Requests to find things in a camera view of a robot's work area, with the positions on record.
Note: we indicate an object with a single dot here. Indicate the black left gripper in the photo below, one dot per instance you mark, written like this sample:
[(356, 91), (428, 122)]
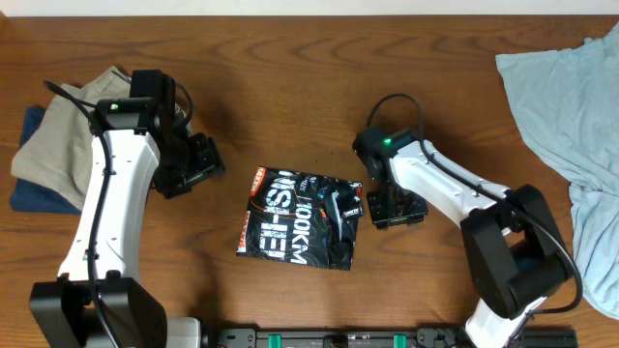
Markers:
[(210, 162)]

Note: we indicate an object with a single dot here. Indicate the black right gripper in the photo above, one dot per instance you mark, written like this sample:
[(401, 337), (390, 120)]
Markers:
[(382, 219)]

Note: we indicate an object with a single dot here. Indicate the black orange-patterned sports shirt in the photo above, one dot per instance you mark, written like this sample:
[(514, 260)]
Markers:
[(300, 218)]

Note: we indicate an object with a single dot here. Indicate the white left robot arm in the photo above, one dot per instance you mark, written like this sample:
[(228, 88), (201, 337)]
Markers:
[(97, 299)]

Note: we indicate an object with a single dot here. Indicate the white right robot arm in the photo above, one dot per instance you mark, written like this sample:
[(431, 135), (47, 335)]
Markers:
[(515, 254)]

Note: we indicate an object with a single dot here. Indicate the folded khaki trousers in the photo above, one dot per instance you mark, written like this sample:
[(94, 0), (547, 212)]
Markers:
[(58, 155)]

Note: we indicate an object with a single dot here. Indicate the folded navy blue garment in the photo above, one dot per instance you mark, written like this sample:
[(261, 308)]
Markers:
[(29, 197)]

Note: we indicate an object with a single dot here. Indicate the light grey t-shirt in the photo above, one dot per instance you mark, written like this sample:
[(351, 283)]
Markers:
[(565, 104)]

